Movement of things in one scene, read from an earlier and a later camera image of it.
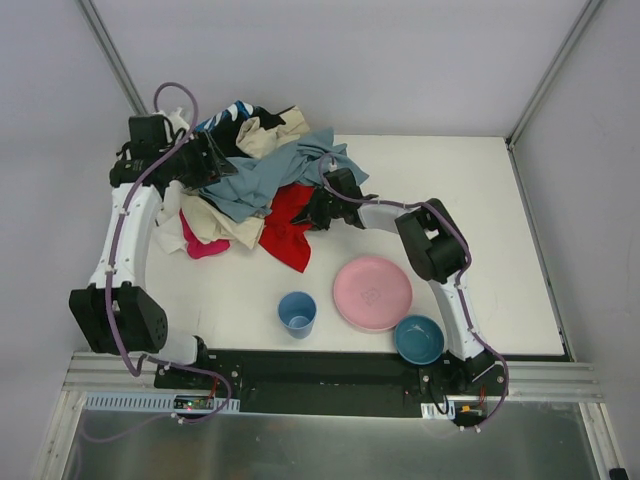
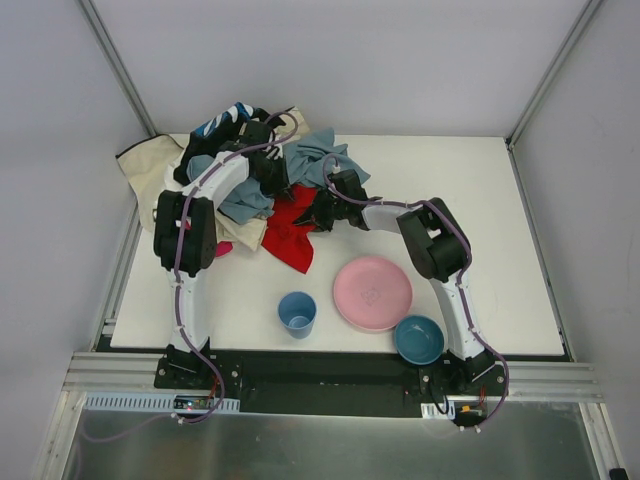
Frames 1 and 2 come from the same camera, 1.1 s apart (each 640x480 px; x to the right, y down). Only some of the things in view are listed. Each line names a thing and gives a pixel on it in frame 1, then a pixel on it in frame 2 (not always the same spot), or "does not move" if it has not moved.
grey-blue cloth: (244, 194) does not move
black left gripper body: (210, 160) -> (275, 176)
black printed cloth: (222, 126) does not move
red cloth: (281, 236) does not move
